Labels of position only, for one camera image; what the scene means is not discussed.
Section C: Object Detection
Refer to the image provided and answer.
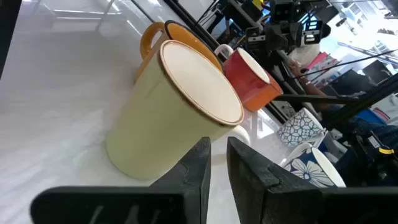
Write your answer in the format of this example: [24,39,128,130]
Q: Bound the pale green mug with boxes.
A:
[105,39,251,180]

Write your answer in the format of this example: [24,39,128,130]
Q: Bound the blue white flower mug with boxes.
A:
[279,142,346,189]

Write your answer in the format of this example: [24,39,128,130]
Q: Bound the red mug white interior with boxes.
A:
[214,44,271,105]

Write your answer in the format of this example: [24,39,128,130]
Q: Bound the yellow speckled mug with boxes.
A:
[135,20,224,83]

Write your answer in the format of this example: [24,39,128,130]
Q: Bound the teal patterned white mug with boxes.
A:
[277,108,326,147]

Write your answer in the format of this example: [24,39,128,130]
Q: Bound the person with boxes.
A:
[287,58,398,187]
[287,23,332,68]

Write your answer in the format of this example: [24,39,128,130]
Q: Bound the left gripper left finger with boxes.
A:
[30,136,212,224]

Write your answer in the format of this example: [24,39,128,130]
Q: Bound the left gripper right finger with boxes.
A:
[226,136,398,224]

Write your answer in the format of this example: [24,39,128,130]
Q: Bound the black metal frame bar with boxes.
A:
[273,81,398,125]

